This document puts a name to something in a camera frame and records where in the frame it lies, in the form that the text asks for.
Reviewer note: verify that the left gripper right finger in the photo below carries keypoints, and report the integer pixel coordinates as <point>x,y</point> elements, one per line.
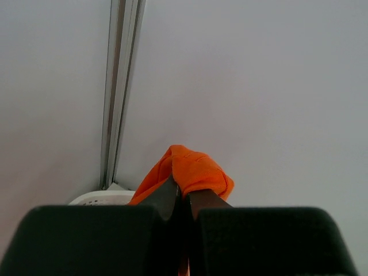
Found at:
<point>226,240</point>

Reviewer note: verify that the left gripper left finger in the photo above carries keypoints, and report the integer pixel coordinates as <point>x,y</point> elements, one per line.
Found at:
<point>137,239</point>

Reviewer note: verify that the orange t shirt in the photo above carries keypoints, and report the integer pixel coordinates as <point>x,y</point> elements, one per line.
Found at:
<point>191,170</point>

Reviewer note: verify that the white perforated plastic basket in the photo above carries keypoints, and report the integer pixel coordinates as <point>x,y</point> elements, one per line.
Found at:
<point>104,197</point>

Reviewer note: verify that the grey wall corner profile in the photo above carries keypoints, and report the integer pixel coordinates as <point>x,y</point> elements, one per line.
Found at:
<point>124,28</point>

